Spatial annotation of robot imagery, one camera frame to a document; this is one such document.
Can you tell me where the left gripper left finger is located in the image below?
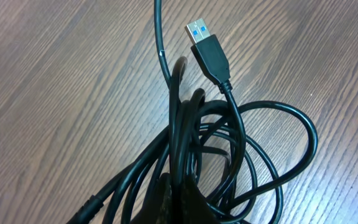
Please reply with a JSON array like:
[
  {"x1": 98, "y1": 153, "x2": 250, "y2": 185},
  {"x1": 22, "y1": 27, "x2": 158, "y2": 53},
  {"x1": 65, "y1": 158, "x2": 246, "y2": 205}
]
[{"x1": 130, "y1": 173, "x2": 172, "y2": 224}]

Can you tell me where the black silver-tipped cable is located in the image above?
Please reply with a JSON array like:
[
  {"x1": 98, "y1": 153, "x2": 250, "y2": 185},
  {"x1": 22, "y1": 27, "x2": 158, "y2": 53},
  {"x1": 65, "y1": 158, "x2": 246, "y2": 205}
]
[{"x1": 65, "y1": 0, "x2": 284, "y2": 224}]

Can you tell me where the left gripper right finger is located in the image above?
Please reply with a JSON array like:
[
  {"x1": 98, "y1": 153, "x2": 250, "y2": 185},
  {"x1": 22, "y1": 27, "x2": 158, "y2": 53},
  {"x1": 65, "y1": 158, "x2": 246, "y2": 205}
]
[{"x1": 180, "y1": 177, "x2": 220, "y2": 224}]

